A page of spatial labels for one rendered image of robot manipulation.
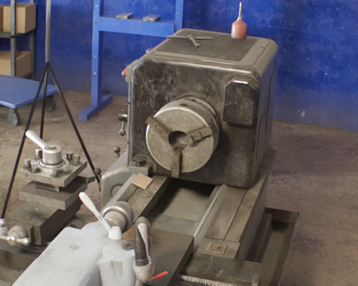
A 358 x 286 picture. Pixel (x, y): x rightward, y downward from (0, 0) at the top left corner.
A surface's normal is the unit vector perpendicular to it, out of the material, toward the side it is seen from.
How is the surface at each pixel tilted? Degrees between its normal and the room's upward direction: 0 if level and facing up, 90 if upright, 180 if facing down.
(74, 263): 0
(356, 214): 0
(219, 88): 90
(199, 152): 90
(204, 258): 0
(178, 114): 90
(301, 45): 90
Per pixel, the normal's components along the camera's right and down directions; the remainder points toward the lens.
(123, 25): -0.28, 0.36
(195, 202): 0.05, -0.92
